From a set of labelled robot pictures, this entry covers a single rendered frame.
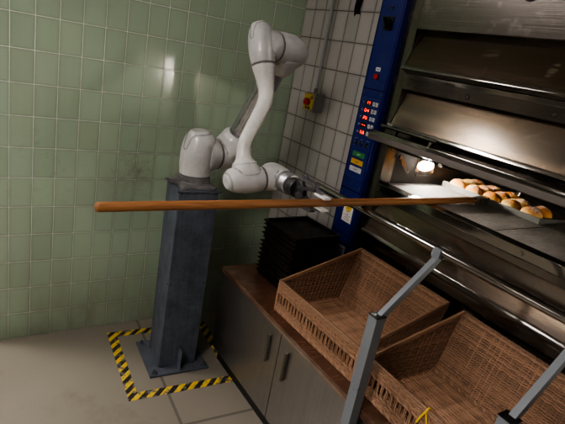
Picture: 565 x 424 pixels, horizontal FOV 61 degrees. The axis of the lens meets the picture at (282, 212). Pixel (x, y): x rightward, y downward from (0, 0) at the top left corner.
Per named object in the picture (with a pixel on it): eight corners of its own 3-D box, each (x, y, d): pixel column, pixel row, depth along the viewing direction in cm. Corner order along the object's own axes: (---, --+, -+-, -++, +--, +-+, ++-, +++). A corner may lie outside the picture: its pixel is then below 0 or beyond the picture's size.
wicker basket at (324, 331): (350, 294, 250) (361, 246, 241) (435, 358, 207) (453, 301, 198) (271, 308, 222) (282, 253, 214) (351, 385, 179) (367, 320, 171)
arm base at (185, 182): (161, 177, 240) (163, 166, 238) (203, 179, 251) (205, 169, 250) (172, 189, 225) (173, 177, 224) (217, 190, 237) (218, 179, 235)
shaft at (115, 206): (95, 214, 135) (95, 204, 135) (92, 209, 138) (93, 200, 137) (477, 204, 228) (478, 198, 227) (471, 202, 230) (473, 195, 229)
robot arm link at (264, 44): (265, 58, 195) (287, 62, 205) (259, 13, 194) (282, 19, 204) (243, 66, 204) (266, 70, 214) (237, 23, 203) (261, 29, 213)
